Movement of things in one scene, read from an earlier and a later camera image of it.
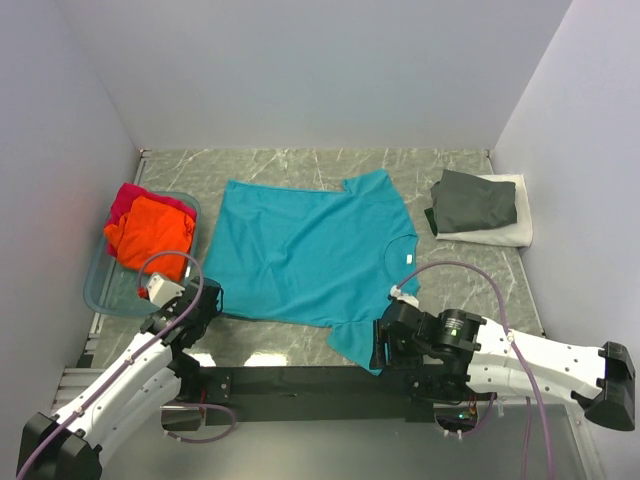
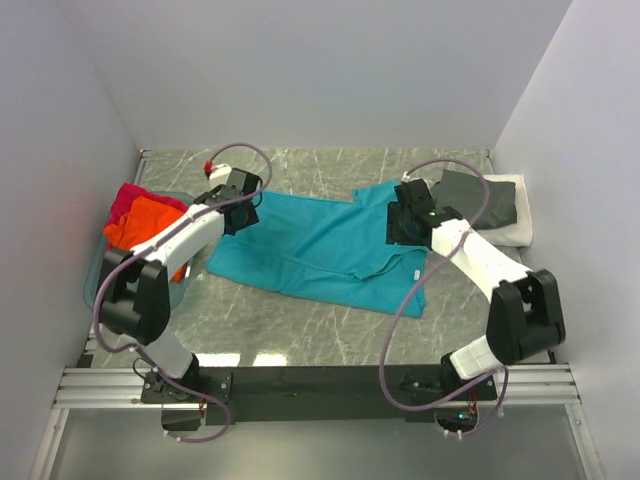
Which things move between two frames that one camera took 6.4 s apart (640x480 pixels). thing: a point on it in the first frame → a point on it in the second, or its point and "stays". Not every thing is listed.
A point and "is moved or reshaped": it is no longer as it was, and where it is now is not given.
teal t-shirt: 333,258 is moved or reshaped
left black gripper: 211,312 → 253,219
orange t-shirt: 152,236 stays
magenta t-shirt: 127,194 stays
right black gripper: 379,338 → 393,234
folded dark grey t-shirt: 465,202 stays
